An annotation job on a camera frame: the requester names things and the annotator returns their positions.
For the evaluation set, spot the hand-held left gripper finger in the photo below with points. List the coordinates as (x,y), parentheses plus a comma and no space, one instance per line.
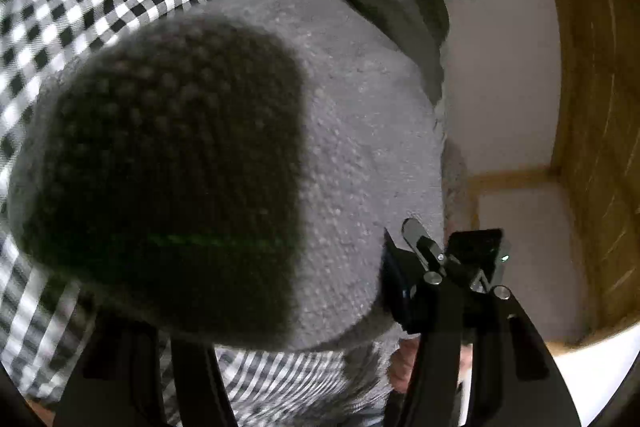
(396,289)

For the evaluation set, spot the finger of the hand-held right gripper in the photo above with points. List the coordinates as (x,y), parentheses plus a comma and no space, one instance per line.
(419,239)

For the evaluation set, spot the grey knitted sweater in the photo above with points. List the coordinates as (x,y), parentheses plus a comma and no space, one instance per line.
(260,147)

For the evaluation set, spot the person's right hand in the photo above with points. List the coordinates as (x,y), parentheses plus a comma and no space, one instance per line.
(404,364)

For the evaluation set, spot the wooden skirting board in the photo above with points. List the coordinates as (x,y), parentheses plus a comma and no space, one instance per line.
(510,179)

